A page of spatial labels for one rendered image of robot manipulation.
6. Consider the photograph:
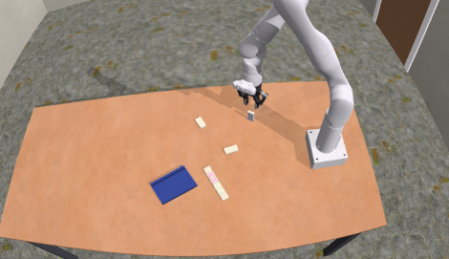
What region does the dark blue book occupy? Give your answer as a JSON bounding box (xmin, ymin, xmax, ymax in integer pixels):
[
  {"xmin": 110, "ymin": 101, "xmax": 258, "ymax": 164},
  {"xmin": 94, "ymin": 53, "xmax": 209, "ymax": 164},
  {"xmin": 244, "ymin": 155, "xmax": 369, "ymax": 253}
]
[{"xmin": 150, "ymin": 165, "xmax": 198, "ymax": 205}]

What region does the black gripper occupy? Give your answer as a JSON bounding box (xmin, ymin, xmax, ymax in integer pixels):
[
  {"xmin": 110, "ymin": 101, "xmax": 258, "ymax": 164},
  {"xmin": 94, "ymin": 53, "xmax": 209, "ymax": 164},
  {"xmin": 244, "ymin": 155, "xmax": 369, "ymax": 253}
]
[{"xmin": 237, "ymin": 82, "xmax": 268, "ymax": 110}]

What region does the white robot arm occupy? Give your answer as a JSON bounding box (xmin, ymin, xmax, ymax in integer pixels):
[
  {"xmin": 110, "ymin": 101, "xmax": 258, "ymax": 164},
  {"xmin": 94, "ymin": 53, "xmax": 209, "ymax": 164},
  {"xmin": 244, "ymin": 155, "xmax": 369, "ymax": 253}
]
[{"xmin": 233, "ymin": 0, "xmax": 353, "ymax": 154}]

